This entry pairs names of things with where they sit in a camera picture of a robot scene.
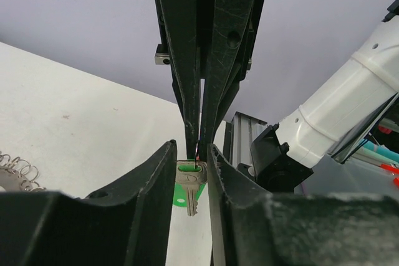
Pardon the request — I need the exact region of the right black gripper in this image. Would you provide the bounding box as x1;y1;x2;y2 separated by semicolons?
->
155;0;264;157

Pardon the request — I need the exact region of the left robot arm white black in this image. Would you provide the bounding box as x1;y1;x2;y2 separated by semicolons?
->
77;6;398;265

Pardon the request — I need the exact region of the aluminium frame rail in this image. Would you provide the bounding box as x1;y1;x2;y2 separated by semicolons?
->
223;112;267;180

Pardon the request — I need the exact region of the green tag key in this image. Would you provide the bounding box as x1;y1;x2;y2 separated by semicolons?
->
173;160;208;217

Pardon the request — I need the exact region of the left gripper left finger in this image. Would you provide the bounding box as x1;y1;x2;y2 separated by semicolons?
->
84;140;177;265

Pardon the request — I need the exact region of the round metal keyring disc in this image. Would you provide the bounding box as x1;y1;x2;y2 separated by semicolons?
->
0;152;47;192

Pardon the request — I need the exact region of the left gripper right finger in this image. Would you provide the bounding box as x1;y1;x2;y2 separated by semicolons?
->
208;144;271;265

